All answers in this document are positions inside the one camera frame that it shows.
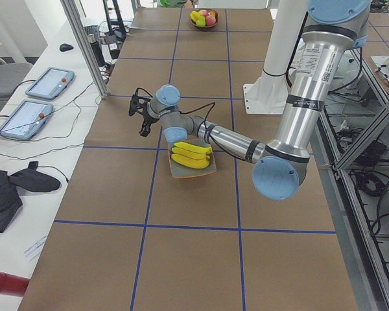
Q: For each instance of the dark woven fruit basket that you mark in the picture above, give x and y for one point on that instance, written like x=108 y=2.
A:
x=211 y=12

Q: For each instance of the upper blue teach pendant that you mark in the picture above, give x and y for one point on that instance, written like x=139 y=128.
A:
x=51 y=83

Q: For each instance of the yellow banana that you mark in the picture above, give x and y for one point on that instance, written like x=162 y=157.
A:
x=189 y=162
x=190 y=154

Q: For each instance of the person in green sweater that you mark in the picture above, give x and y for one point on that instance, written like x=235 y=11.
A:
x=175 y=3

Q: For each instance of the black computer mouse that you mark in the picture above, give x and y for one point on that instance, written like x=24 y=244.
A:
x=65 y=47

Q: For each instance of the blue teach pendant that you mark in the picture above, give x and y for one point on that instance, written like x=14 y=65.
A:
x=51 y=83
x=26 y=120

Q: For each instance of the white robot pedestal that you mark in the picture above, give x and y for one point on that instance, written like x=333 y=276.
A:
x=269 y=92

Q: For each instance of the aluminium frame post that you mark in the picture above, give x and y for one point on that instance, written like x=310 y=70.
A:
x=74 y=20

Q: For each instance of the black water bottle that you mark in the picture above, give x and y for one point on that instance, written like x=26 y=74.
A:
x=95 y=47

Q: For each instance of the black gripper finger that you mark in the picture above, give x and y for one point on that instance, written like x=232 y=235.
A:
x=148 y=130
x=143 y=131

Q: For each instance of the black cloth bundle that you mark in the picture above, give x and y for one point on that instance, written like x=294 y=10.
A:
x=28 y=179

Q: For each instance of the pink apple in basket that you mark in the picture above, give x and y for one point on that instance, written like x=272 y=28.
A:
x=210 y=20

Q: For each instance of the upper pink apple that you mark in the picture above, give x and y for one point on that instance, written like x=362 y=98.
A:
x=203 y=12

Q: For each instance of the yellow star fruit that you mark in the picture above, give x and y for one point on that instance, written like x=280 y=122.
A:
x=197 y=19

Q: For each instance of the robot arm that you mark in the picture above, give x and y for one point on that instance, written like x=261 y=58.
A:
x=280 y=165

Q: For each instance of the lower blue teach pendant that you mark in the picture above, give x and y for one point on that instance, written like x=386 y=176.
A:
x=26 y=120

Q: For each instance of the red cylinder tube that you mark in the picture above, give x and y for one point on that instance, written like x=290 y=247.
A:
x=13 y=285

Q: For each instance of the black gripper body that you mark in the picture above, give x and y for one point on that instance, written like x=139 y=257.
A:
x=148 y=118

